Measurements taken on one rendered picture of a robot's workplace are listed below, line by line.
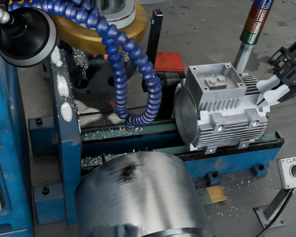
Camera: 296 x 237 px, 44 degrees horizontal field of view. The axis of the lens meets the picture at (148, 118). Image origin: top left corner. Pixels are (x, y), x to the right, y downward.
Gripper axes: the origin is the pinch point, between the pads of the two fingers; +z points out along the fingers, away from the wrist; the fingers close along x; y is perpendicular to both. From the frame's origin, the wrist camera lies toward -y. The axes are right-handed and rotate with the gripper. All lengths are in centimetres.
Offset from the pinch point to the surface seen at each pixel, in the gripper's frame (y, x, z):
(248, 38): -14.2, -33.6, -3.5
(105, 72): 26.8, -26.8, 25.4
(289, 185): 0.5, 22.1, 5.3
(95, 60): 31.9, -26.9, 23.0
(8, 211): 49, 11, 44
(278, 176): 1.2, 19.0, 6.2
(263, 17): -11.6, -33.0, -11.7
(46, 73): 32, -49, 49
